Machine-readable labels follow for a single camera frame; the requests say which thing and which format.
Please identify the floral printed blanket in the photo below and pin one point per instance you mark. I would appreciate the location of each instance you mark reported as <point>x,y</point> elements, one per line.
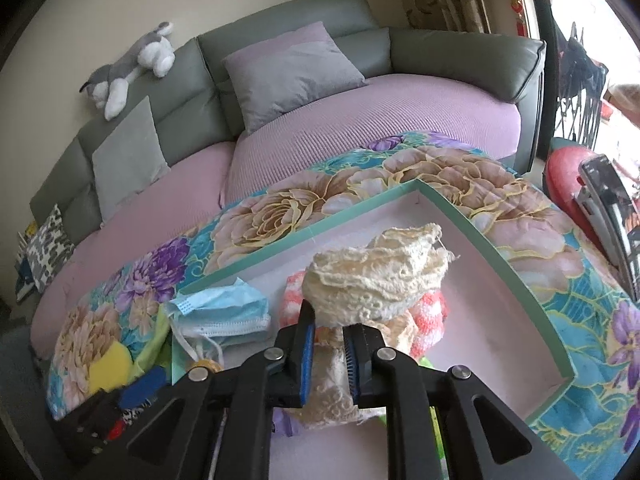
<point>280,215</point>

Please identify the teal shallow box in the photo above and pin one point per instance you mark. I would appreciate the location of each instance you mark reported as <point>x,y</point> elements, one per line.
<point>500,310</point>

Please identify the blue face mask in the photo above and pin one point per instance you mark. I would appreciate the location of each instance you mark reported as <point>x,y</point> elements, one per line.
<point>220,310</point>

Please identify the red plastic object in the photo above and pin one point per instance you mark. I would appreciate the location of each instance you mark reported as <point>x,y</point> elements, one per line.
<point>565,180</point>

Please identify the stack of books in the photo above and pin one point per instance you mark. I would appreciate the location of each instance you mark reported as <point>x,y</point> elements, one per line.
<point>24,270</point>

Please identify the grey sofa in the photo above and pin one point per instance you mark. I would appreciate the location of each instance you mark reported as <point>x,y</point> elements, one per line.
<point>450,60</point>

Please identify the orange round toy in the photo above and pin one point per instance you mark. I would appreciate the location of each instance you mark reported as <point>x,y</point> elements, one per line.
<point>207,364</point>

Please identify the black and silver object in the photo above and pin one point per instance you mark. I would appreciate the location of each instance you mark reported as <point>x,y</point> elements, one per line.
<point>615,220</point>

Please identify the black white patterned pillow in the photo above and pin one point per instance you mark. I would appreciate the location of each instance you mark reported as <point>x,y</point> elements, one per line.
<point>50,250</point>

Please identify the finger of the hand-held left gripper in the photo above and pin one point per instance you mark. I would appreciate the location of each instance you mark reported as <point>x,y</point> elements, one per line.
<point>142,389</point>
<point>82,430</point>

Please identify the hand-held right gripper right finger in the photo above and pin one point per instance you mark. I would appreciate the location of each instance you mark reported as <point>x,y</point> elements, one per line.
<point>352,370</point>

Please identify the purple sofa seat cover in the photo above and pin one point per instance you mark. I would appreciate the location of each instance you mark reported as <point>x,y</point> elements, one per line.
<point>400,105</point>

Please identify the grey and purple pillow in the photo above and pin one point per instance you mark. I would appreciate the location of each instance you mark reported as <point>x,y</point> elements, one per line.
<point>295,75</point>

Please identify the grey white plush dog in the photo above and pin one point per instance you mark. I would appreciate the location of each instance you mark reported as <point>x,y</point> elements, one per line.
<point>125,67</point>

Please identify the plain grey pillow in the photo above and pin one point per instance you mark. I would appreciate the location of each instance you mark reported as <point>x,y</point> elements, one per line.
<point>127,165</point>

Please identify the light green cloth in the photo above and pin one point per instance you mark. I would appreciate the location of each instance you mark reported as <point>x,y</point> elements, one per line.
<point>155,345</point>

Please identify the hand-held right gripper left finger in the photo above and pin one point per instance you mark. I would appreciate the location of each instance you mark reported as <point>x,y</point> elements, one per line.
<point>309,360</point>

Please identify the pink white knitted cloth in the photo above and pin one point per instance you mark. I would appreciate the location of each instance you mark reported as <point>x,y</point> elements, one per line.
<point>430,320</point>

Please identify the cream lace cloth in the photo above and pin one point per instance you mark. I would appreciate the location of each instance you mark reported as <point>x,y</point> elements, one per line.
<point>370,280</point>

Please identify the red toy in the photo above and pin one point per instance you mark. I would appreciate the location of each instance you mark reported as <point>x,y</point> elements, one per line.
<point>116,427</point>

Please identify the yellow sponge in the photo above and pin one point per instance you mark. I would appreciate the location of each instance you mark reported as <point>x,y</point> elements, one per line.
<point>115,365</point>

